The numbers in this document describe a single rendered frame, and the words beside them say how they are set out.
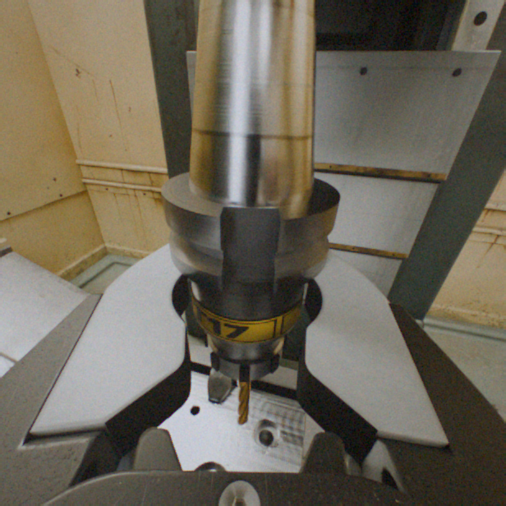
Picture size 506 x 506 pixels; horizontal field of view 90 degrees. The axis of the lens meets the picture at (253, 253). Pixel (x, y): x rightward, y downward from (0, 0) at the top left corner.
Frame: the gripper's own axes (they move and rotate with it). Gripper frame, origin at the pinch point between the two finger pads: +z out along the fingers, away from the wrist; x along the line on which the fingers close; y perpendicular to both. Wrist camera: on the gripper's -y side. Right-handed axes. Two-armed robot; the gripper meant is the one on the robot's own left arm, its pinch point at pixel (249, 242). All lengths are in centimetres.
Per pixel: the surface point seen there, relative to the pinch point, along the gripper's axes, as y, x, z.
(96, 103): -1, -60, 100
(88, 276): 69, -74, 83
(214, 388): 29.1, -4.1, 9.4
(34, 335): 57, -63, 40
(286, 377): 39.3, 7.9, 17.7
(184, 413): 30.3, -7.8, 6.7
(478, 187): 7, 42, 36
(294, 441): 30.1, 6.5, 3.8
